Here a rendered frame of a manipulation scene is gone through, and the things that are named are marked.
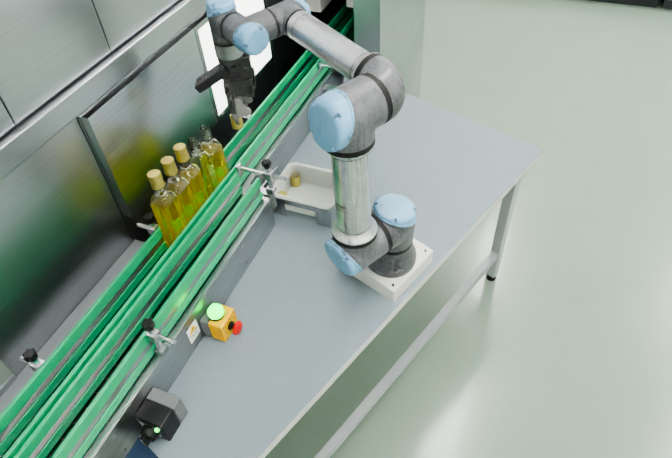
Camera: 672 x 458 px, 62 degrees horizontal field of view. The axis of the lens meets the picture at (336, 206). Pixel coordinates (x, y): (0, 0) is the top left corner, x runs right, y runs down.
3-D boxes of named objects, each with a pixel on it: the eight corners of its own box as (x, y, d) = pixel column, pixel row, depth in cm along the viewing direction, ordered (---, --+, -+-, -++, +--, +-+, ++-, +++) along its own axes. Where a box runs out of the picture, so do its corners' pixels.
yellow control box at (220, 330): (217, 316, 158) (212, 300, 153) (240, 323, 156) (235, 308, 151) (204, 336, 154) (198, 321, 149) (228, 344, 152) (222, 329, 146)
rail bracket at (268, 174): (243, 181, 179) (236, 151, 170) (290, 192, 174) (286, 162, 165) (239, 187, 177) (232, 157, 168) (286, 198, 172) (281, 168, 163)
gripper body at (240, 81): (255, 99, 154) (248, 61, 146) (224, 101, 154) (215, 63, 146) (256, 84, 160) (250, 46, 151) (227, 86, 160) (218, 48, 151)
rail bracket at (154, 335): (163, 344, 138) (147, 313, 129) (188, 353, 136) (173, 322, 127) (153, 357, 136) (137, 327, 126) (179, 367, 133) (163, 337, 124)
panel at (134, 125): (267, 57, 215) (253, -31, 191) (274, 59, 214) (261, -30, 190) (123, 215, 157) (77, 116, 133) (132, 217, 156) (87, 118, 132)
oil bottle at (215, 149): (219, 186, 178) (204, 133, 163) (234, 190, 177) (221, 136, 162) (210, 197, 175) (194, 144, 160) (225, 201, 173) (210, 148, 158)
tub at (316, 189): (292, 179, 198) (289, 160, 192) (351, 192, 191) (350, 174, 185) (270, 211, 187) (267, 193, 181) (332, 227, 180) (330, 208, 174)
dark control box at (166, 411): (162, 402, 141) (152, 386, 135) (189, 412, 138) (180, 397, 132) (143, 432, 135) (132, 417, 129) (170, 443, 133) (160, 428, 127)
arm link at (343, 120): (393, 259, 150) (393, 84, 111) (351, 290, 143) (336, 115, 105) (363, 235, 157) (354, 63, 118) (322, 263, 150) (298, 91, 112)
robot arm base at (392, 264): (425, 253, 164) (429, 232, 157) (396, 287, 156) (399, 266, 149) (383, 228, 170) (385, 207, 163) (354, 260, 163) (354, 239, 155)
